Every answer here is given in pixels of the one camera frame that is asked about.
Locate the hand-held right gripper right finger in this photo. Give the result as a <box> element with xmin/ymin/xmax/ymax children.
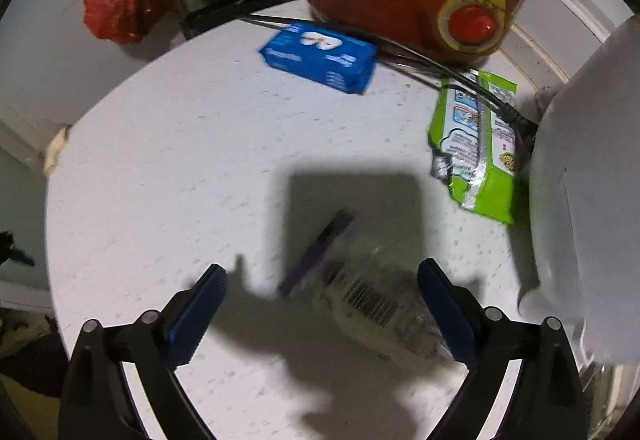
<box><xmin>417</xmin><ymin>258</ymin><xmax>587</xmax><ymax>440</ymax></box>

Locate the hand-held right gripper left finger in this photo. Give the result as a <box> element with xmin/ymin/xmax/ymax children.
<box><xmin>57</xmin><ymin>263</ymin><xmax>228</xmax><ymax>440</ymax></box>

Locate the clear wrapper with purple strip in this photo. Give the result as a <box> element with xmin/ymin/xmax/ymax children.
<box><xmin>277</xmin><ymin>209</ymin><xmax>468</xmax><ymax>363</ymax></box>

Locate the green snack packet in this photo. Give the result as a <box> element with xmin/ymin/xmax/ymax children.
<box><xmin>428</xmin><ymin>70</ymin><xmax>531</xmax><ymax>226</ymax></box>

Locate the white kitchen appliance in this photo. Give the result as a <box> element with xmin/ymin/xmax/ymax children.
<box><xmin>517</xmin><ymin>12</ymin><xmax>640</xmax><ymax>366</ymax></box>

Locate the blue tissue packet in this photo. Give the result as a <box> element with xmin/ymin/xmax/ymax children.
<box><xmin>257</xmin><ymin>20</ymin><xmax>379</xmax><ymax>96</ymax></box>

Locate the red plastic bag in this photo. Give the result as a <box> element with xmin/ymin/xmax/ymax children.
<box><xmin>82</xmin><ymin>0</ymin><xmax>178</xmax><ymax>46</ymax></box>

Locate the black power cable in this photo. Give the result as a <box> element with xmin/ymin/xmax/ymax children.
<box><xmin>237</xmin><ymin>15</ymin><xmax>538</xmax><ymax>141</ymax></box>

